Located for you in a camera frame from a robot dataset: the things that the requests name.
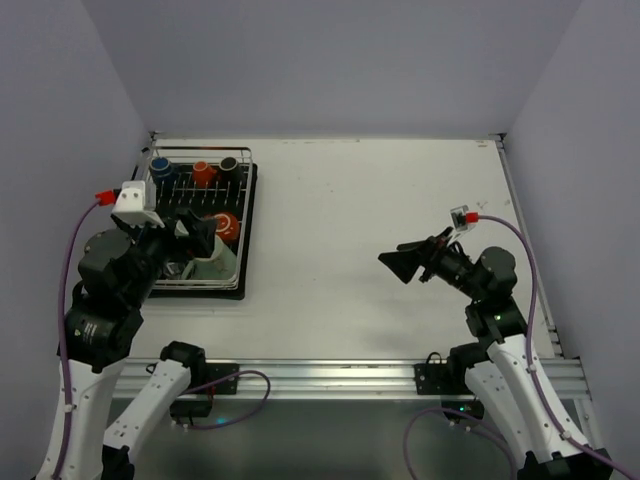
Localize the red smiley mug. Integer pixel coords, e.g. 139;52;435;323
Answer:
204;212;241;245

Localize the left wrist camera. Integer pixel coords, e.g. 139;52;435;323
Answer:
111;180;165;231

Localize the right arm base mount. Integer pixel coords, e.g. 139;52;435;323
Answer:
413;352;485;422

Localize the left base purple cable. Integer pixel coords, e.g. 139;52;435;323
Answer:
180;369;272;431

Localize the black drip tray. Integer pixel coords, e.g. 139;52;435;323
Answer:
148;157;258;300

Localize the small orange cup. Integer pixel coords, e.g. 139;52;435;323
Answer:
192;161;217;189

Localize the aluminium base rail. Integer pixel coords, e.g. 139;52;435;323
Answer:
114;359;590;400

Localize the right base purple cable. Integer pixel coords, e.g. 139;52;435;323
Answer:
402;405;518;480

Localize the black cup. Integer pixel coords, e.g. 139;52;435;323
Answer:
219;157;245;183

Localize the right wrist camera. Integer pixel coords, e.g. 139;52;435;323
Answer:
450;205;474;236

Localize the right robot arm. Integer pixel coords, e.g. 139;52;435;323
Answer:
378;228;613;479

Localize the large green mug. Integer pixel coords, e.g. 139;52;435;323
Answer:
180;236;237;281

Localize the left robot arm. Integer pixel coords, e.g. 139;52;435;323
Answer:
36;209;216;479

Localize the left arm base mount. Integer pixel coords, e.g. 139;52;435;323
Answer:
169;362;240;426

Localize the clear glass tumbler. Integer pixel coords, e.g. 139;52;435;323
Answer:
163;262;186;280

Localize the metal wire dish rack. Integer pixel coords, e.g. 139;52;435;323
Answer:
132;142;258;300

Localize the blue cup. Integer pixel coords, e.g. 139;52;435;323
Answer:
149;157;176;185

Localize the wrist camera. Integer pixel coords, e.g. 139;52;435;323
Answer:
450;205;474;236
111;180;165;231

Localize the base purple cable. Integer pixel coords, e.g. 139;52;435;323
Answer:
180;369;272;431
402;405;518;480

